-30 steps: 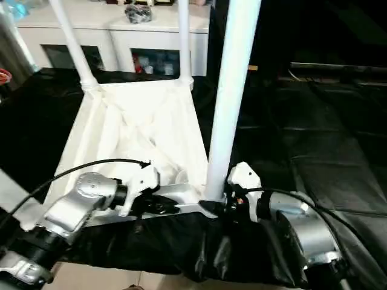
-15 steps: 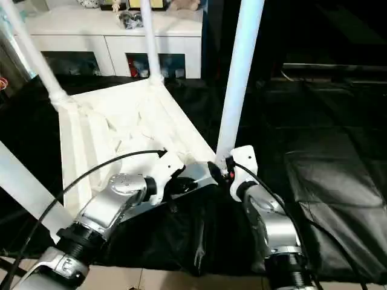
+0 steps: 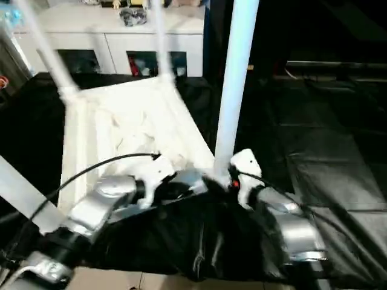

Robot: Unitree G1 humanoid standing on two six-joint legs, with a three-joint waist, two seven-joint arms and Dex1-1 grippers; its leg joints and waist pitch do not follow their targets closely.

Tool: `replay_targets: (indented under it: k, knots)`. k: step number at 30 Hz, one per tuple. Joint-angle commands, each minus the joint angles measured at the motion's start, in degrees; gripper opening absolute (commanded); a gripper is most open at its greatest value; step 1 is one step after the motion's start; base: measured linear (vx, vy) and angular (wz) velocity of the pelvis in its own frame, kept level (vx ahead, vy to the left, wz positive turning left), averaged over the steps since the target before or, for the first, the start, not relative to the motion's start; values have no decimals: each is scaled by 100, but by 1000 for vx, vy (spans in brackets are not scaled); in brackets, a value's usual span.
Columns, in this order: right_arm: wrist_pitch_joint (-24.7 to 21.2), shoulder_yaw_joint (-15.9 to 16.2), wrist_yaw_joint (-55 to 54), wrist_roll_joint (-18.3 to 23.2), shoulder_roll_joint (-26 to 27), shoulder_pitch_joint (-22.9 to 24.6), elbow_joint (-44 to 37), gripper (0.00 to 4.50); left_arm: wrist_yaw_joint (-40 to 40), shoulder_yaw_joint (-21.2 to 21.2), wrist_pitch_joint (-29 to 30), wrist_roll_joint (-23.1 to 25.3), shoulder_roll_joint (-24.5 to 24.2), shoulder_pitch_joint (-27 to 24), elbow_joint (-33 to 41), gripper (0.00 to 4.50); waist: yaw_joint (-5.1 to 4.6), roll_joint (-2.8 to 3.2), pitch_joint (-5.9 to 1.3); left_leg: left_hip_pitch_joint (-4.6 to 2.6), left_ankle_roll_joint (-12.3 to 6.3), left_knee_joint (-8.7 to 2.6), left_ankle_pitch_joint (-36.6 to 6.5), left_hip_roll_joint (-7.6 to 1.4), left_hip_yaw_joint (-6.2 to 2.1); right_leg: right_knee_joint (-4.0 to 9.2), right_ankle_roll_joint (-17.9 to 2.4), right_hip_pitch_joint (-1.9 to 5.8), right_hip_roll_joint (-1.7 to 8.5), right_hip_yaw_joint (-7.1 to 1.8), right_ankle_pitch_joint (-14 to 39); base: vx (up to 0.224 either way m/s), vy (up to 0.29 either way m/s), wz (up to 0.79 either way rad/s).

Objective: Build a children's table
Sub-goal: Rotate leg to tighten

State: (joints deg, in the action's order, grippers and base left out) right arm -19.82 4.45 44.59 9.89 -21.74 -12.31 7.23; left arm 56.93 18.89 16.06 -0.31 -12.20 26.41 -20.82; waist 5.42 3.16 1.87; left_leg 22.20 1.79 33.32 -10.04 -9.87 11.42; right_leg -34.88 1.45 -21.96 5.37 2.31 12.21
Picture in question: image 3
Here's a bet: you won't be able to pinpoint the shiny ornament on cabinet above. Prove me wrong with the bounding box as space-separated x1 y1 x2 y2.
119 7 148 28

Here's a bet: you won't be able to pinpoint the white plastic table leg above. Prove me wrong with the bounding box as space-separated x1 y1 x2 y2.
13 0 82 102
213 0 261 176
0 155 66 236
151 0 177 85

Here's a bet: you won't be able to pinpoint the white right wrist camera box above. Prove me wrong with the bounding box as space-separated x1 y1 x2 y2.
229 149 263 210

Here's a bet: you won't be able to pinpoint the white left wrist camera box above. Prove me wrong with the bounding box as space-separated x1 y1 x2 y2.
137 156 178 210

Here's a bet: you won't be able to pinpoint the dark low shelf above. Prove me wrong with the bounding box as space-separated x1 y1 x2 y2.
284 59 387 78

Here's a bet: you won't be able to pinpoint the white cabinet with glass doors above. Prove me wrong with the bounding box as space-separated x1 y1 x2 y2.
9 3 206 78

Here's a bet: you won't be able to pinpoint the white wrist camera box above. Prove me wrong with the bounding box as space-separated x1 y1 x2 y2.
137 156 178 210
229 149 263 210

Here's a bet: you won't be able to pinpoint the white plastic table top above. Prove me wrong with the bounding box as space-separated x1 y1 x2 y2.
37 76 226 236

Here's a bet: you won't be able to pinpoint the black work mat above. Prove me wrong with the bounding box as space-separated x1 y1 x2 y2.
0 69 387 285

